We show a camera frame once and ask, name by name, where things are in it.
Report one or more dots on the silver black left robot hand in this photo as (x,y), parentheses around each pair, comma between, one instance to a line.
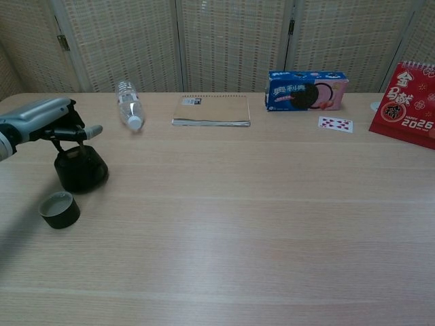
(37,117)

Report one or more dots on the black ceramic teapot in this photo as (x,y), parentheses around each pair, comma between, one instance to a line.
(81,176)

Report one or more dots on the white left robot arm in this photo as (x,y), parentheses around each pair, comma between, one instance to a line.
(6,146)

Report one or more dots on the clear plastic water bottle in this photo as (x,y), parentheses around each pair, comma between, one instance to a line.
(130,107)

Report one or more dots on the black teacup with pale inside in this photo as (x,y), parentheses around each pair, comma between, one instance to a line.
(64,217)

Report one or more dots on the brown spiral notebook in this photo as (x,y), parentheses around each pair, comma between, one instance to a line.
(212,110)

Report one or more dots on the woven bamboo folding screen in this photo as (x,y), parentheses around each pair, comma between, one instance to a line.
(231,44)

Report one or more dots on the blue pink cookie box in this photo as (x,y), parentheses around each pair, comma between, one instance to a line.
(292,91)

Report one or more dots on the playing card with red hearts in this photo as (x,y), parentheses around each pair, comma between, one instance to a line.
(335,124)

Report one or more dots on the red 2026 desk calendar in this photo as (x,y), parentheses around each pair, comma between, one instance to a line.
(408,105)

